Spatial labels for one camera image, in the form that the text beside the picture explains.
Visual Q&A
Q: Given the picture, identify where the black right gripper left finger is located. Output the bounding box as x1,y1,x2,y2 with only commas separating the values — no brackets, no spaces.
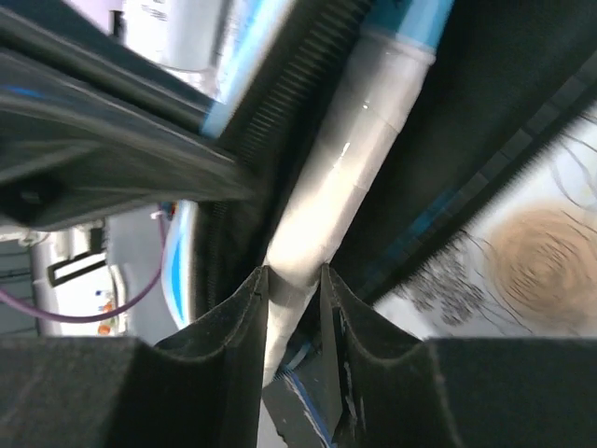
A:
1,267,269,447

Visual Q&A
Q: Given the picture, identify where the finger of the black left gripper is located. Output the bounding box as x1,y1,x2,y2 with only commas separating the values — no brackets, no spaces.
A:
1,8,253,231

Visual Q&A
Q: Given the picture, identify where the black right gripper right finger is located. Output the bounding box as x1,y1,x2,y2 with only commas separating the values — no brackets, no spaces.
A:
320,266,596,447

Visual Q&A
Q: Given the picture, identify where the blue racket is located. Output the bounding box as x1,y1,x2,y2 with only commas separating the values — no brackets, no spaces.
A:
263,0,453,385

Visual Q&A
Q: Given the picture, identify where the blue racket bag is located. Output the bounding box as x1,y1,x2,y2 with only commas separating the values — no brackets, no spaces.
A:
167,0,597,448

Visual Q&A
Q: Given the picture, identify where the floral tablecloth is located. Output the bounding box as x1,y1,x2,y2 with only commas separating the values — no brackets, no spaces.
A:
374,108,596,339

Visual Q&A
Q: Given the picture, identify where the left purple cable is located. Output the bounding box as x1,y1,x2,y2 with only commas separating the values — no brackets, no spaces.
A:
0,204,172,324

